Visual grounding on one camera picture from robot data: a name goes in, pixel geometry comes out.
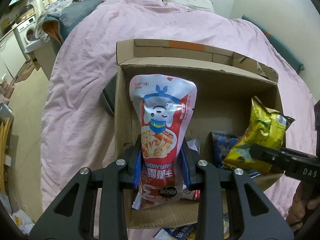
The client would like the yellow chip bag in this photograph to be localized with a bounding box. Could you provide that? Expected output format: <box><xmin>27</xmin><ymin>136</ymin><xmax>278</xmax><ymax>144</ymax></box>
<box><xmin>222</xmin><ymin>96</ymin><xmax>295</xmax><ymax>173</ymax></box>

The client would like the red white snack pouch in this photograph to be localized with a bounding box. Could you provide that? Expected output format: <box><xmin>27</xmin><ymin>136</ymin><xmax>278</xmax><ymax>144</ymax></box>
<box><xmin>129</xmin><ymin>74</ymin><xmax>197</xmax><ymax>203</ymax></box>

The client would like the person's right hand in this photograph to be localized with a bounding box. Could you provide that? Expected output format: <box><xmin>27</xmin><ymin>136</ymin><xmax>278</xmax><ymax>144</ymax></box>
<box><xmin>286</xmin><ymin>181</ymin><xmax>319</xmax><ymax>232</ymax></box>

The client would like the white red snack bag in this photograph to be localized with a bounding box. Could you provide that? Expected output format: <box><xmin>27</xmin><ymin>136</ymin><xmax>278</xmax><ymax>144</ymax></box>
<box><xmin>131</xmin><ymin>137</ymin><xmax>200</xmax><ymax>210</ymax></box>

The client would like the blue snack bag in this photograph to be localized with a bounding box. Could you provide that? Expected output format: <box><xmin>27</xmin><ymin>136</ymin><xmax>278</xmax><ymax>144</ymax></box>
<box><xmin>210</xmin><ymin>131</ymin><xmax>241</xmax><ymax>171</ymax></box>

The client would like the yellow white snack packet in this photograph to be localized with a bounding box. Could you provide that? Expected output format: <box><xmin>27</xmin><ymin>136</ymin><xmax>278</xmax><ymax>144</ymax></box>
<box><xmin>154</xmin><ymin>224</ymin><xmax>197</xmax><ymax>240</ymax></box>

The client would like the pink duvet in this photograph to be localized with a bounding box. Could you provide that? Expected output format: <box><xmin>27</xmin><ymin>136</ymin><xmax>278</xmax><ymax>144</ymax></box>
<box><xmin>41</xmin><ymin>0</ymin><xmax>316</xmax><ymax>207</ymax></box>

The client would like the dark grey striped garment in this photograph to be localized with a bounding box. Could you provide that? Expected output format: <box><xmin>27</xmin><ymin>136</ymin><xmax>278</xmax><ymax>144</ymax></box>
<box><xmin>99</xmin><ymin>74</ymin><xmax>117</xmax><ymax>116</ymax></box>

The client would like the cardboard box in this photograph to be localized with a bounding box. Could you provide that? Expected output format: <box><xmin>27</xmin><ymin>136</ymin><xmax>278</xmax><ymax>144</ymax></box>
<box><xmin>114</xmin><ymin>38</ymin><xmax>287</xmax><ymax>230</ymax></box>

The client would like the teal blanket pile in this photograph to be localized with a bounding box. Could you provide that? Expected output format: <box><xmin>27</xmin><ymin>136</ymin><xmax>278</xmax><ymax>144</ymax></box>
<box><xmin>39</xmin><ymin>0</ymin><xmax>103</xmax><ymax>55</ymax></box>

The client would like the white washing machine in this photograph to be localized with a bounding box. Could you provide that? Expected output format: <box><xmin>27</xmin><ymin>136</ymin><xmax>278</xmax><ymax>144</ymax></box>
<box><xmin>14</xmin><ymin>16</ymin><xmax>36</xmax><ymax>61</ymax></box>

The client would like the grey pillow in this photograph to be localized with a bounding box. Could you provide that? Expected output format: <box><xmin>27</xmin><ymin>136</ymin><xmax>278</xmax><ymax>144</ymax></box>
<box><xmin>163</xmin><ymin>0</ymin><xmax>215</xmax><ymax>13</ymax></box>

